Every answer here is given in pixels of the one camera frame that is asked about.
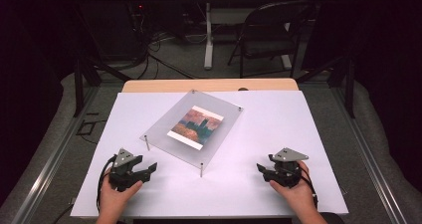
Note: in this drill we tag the clear acrylic picture frame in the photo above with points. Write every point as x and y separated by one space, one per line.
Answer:
172 117

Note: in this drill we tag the black metal stand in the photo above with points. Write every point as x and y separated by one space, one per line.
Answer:
79 84
349 84

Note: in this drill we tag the person's right hand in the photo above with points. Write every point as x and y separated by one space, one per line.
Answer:
300 195

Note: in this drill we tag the wooden table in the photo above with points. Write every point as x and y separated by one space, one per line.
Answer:
205 84

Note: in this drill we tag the black folding chair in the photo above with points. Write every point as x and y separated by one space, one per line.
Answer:
265 44

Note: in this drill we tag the person's left hand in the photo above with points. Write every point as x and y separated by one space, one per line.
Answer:
114 200

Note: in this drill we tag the white desk leg frame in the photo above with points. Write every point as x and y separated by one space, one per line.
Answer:
208 51

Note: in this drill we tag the white table board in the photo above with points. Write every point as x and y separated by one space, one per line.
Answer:
252 151

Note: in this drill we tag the dark table grommet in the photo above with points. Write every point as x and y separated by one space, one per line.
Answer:
243 89

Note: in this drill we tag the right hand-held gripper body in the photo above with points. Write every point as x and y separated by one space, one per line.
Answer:
288 174

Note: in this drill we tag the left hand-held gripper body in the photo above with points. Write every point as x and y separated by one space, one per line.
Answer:
121 177

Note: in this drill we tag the aluminium floor rail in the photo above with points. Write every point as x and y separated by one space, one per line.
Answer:
368 157
49 164

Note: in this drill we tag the landscape painting print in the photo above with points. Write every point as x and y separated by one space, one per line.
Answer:
195 127

